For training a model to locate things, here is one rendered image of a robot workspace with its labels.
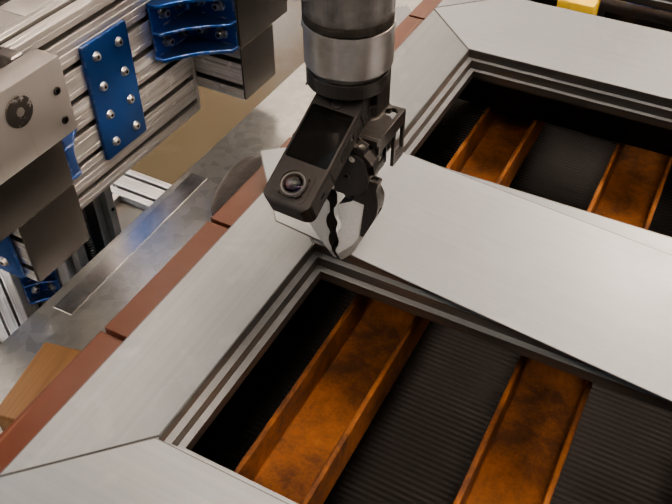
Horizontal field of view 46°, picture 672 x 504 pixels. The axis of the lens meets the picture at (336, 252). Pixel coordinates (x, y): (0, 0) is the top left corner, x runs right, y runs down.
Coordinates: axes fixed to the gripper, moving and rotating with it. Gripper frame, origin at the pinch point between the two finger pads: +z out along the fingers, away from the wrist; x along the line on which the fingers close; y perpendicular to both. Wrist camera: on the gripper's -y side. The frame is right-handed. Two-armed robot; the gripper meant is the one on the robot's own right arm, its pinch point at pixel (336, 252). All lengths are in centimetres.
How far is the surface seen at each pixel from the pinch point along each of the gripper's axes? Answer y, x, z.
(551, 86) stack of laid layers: 44.9, -9.1, 2.7
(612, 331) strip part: 3.3, -27.0, 0.8
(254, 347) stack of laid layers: -12.1, 2.2, 3.2
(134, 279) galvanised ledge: 0.0, 29.2, 17.8
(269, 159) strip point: 10.8, 14.4, 0.7
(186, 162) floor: 93, 99, 85
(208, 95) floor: 125, 113, 85
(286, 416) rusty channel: -10.3, 0.4, 15.4
